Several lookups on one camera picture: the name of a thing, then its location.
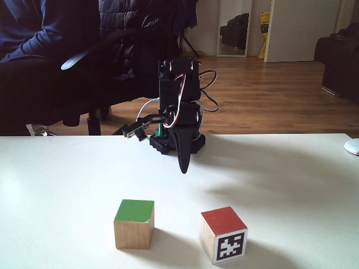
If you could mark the wooden cube with marker print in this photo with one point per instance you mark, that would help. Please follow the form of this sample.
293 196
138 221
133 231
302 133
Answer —
216 232

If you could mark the wooden cube with green face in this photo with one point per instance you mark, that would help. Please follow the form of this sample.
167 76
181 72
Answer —
134 227

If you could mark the black office chair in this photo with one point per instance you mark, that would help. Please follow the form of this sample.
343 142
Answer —
84 53

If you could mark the white computer mouse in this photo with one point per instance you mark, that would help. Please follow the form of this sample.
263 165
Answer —
352 146

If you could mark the dark quilted jacket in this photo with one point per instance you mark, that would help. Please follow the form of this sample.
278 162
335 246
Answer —
123 16

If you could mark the small gripper camera on bracket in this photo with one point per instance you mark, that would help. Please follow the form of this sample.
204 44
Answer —
135 130

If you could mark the black sofa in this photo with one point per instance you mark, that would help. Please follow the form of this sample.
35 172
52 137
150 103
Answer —
340 64

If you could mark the white door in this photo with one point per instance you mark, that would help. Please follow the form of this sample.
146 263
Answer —
303 30

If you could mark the black stand legs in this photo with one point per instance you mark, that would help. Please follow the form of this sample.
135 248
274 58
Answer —
189 45

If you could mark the standing mirror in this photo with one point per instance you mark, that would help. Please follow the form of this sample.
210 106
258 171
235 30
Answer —
234 28

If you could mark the green plastic clamp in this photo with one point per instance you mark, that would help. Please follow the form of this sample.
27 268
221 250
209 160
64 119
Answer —
160 130

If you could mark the person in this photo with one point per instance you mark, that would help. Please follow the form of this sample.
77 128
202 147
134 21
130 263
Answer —
33 70

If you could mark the yellow bag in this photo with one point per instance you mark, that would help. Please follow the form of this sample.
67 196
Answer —
264 33

